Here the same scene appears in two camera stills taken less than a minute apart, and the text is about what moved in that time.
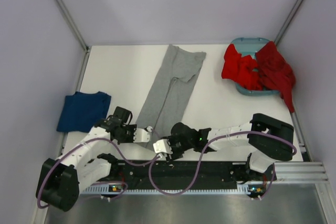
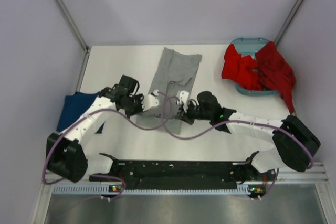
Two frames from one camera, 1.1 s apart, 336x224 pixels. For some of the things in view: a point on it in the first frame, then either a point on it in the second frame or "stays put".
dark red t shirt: [277, 74] stays put
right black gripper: [175, 155] → [186, 116]
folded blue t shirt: [80, 112] stays put
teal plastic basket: [250, 46] stays put
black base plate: [194, 172] stays put
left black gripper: [133, 128] → [139, 98]
